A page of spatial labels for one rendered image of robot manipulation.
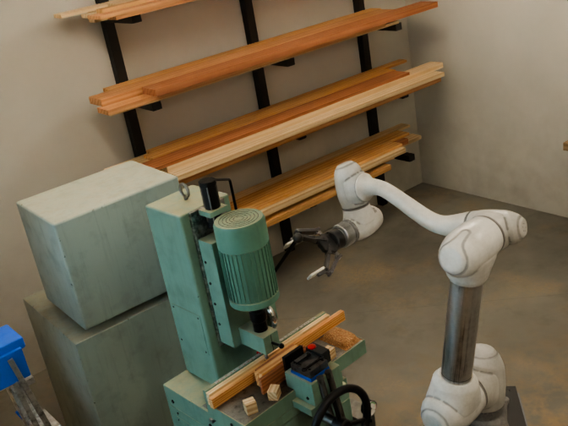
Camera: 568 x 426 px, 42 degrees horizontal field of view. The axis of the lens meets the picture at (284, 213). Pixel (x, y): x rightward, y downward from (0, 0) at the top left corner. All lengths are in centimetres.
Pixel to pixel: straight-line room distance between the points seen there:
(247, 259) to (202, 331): 44
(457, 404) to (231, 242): 90
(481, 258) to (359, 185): 60
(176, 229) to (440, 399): 105
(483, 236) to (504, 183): 377
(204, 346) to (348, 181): 80
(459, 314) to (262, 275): 65
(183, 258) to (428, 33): 386
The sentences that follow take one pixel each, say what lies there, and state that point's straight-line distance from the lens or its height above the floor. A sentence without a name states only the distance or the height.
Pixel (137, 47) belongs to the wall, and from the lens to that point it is 478.
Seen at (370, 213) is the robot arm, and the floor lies 135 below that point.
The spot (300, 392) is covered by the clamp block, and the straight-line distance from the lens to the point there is 261.
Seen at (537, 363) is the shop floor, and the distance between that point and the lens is 422.
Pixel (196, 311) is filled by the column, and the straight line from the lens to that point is 274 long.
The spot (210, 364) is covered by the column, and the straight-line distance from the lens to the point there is 285.
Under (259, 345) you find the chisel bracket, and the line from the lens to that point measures 265.
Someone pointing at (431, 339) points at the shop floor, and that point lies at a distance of 443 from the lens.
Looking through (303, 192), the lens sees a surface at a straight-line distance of 505.
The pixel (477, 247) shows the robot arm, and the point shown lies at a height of 144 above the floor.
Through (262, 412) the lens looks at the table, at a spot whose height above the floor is 90.
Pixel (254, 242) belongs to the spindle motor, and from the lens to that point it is 242.
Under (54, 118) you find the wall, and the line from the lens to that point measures 459.
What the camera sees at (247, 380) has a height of 92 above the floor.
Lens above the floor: 245
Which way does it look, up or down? 23 degrees down
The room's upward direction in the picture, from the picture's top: 10 degrees counter-clockwise
